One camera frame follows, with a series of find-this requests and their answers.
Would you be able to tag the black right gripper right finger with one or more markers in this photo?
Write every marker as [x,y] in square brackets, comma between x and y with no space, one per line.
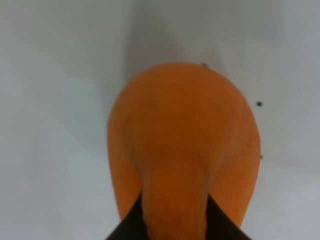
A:
[219,226]

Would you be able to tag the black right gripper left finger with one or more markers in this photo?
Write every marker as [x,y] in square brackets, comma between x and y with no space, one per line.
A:
[132,227]

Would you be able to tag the orange fruit with stem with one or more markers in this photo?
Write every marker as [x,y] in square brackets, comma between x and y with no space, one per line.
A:
[177,134]

